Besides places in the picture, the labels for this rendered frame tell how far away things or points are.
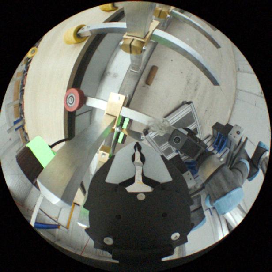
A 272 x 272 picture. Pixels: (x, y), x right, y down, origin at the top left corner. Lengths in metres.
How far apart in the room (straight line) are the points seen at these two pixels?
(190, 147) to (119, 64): 0.55
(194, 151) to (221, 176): 0.11
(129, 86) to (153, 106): 0.78
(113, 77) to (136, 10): 0.45
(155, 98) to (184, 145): 0.99
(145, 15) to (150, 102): 1.08
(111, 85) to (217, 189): 0.62
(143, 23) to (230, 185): 0.32
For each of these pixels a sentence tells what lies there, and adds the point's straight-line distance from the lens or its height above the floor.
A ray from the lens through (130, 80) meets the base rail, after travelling 0.43.
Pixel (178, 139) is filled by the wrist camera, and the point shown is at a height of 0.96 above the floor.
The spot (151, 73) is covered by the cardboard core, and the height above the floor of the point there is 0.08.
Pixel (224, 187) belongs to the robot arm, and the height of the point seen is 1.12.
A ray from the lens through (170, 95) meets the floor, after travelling 1.24.
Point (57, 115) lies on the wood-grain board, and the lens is 0.38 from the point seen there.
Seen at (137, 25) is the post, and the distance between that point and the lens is 0.19.
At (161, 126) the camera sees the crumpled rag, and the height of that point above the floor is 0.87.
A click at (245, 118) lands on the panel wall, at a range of 2.89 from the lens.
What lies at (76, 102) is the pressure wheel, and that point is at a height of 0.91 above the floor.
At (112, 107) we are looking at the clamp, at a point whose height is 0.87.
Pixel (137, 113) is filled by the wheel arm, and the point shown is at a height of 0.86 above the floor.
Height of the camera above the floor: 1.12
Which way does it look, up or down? 62 degrees down
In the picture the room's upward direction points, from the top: 179 degrees clockwise
